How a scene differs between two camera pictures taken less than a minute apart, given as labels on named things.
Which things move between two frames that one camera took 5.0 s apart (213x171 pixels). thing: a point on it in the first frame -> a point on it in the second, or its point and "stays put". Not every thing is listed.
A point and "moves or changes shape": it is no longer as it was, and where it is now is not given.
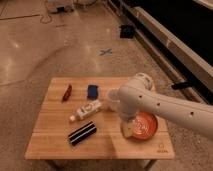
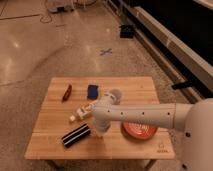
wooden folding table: x=74 y=122 stays put
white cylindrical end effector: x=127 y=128 -> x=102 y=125
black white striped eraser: x=82 y=133 moves or changes shape
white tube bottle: x=86 y=109 stays put
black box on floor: x=127 y=31 stays put
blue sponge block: x=92 y=92 stays put
